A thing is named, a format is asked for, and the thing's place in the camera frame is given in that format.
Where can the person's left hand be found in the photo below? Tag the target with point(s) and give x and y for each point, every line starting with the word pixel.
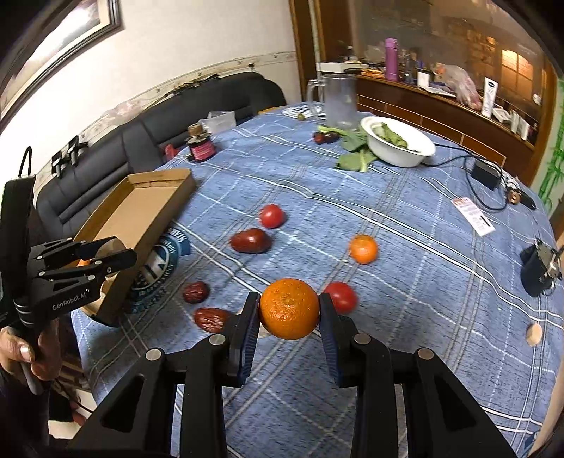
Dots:
pixel 12 347

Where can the white paper tag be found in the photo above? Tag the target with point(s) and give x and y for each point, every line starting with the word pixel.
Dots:
pixel 473 215

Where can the white bowl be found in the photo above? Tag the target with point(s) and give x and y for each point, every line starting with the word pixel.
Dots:
pixel 396 153

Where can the brown lidded jar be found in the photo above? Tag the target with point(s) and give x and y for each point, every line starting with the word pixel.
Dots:
pixel 195 130

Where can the framed wall picture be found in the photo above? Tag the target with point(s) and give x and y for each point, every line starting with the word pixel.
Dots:
pixel 53 44

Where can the purple bottle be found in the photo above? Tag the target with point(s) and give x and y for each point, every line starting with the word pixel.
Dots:
pixel 391 59

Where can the green leafy vegetable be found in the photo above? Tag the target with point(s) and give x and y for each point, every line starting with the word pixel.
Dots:
pixel 352 160
pixel 392 134

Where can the dark jar with red label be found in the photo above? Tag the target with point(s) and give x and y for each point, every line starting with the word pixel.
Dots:
pixel 201 149

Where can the wrinkled red date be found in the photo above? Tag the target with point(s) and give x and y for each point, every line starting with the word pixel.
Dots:
pixel 211 320
pixel 196 292

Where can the black leather sofa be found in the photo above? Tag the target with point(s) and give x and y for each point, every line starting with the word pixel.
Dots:
pixel 154 127

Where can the blue plaid tablecloth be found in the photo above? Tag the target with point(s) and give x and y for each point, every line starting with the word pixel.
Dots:
pixel 396 308

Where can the white standing card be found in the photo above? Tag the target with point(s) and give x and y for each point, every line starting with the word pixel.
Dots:
pixel 489 96

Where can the small black oblong object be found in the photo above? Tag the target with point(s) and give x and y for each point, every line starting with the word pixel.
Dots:
pixel 528 200

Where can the small brass object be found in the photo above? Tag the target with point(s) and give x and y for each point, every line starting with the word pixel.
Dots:
pixel 513 196

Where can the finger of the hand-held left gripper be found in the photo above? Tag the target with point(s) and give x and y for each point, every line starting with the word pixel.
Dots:
pixel 57 249
pixel 105 262

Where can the black plastic clips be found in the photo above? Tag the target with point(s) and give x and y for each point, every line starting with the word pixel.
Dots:
pixel 68 155

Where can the wooden sideboard cabinet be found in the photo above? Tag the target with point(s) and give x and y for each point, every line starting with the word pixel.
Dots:
pixel 418 110

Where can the round cork disc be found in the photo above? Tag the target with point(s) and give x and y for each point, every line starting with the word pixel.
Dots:
pixel 534 335

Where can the crumpled translucent plastic bag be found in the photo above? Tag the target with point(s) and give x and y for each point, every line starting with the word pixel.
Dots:
pixel 462 86

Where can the shallow cardboard box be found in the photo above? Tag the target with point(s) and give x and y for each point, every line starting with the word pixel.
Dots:
pixel 145 229

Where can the black power adapter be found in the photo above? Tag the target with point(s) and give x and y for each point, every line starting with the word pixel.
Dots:
pixel 485 174

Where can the small orange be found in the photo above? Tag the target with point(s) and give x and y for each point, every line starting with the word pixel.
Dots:
pixel 363 249
pixel 84 263

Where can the clear glass mug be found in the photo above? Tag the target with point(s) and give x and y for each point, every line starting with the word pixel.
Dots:
pixel 339 101

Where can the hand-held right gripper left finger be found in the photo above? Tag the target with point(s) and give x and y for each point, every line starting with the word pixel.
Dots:
pixel 250 339

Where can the large orange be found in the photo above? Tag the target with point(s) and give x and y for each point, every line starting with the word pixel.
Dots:
pixel 288 308

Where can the clear plastic bag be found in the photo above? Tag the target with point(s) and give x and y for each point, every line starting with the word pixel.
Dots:
pixel 220 121

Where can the red plastic bag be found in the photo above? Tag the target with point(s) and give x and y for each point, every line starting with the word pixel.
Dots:
pixel 172 152

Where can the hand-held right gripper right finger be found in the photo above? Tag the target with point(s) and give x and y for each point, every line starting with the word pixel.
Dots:
pixel 328 348

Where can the large dark red date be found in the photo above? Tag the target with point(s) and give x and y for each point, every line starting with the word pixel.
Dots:
pixel 250 241

